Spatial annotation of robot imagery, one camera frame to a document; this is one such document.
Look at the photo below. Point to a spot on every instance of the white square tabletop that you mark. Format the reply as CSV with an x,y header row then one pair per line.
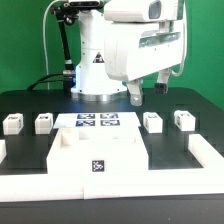
x,y
85,150

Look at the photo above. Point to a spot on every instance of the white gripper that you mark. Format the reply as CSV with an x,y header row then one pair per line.
x,y
135,50

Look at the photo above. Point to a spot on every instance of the white left fence block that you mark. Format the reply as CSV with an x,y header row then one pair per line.
x,y
3,152

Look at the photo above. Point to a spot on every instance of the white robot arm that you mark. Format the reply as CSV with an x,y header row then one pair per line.
x,y
92,81

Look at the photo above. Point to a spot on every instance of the white front fence bar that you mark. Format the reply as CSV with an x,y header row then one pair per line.
x,y
42,187

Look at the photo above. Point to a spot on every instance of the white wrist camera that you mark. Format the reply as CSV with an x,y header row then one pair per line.
x,y
142,10

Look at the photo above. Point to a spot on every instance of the white fence bar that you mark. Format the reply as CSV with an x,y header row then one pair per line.
x,y
204,152
42,187

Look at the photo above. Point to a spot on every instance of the white sheet with tags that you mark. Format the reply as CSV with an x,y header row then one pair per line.
x,y
106,119

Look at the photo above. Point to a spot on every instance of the white right fence bar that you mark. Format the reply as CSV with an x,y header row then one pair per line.
x,y
204,152

